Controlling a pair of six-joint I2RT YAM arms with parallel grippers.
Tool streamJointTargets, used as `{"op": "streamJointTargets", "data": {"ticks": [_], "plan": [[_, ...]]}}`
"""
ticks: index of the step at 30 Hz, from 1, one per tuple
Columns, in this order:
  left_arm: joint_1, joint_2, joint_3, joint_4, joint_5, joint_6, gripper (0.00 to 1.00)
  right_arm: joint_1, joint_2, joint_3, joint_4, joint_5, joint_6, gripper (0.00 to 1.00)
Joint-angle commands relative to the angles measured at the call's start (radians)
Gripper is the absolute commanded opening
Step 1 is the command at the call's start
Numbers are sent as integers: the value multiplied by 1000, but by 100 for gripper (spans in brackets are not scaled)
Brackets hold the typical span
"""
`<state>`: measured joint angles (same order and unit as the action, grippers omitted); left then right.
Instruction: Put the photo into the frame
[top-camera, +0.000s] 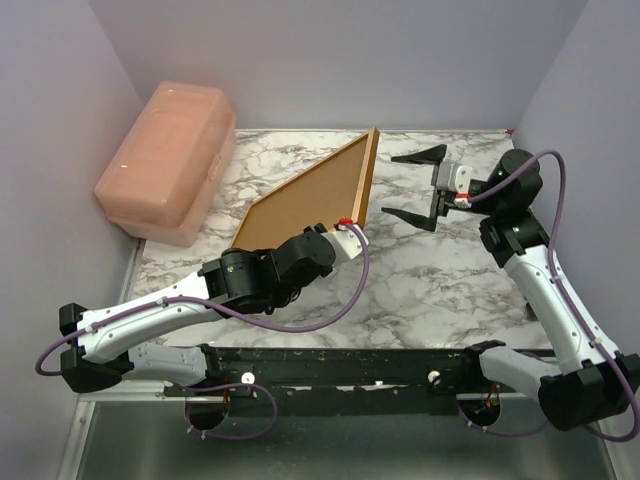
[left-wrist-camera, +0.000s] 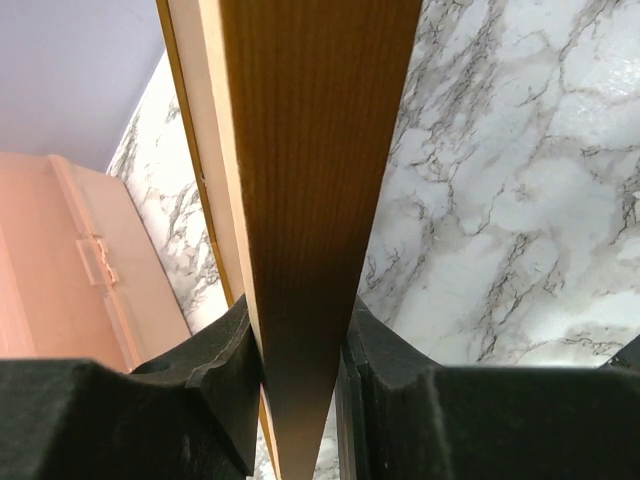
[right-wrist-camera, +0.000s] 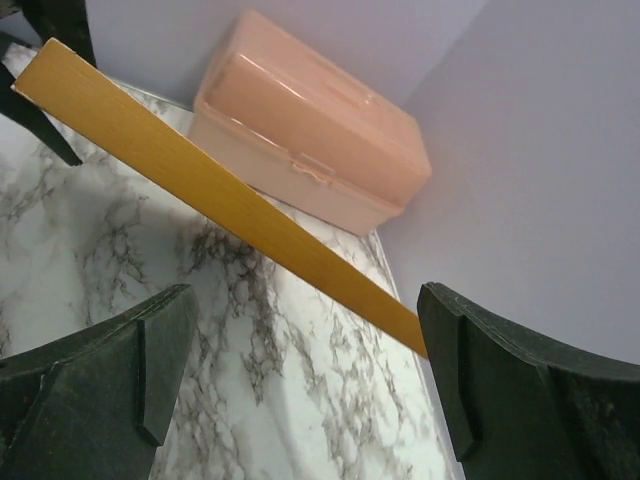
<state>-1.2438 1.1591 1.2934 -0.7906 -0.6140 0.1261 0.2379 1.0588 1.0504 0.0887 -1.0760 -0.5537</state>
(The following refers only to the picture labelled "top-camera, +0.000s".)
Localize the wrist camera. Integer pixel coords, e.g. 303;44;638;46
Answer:
435;161;473;209
321;218;369;267

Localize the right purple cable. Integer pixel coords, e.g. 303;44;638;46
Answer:
462;149;640;442

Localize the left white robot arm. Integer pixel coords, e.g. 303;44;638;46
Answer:
60;226;337;395

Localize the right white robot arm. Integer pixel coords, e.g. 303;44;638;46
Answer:
388;145;639;431

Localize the brown fibreboard backing board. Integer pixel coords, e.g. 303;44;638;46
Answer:
235;138;373;251

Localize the brown wooden picture frame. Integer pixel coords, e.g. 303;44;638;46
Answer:
228;125;382;253

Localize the black mounting base rail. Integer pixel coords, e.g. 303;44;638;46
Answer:
164;348;490;417

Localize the aluminium extrusion frame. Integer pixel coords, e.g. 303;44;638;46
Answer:
54;127;621;480

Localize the pink translucent plastic storage box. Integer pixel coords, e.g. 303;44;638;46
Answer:
94;81;236;247

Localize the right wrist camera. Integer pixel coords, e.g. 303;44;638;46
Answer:
435;161;473;209

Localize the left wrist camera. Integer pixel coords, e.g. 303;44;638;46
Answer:
321;218;369;267

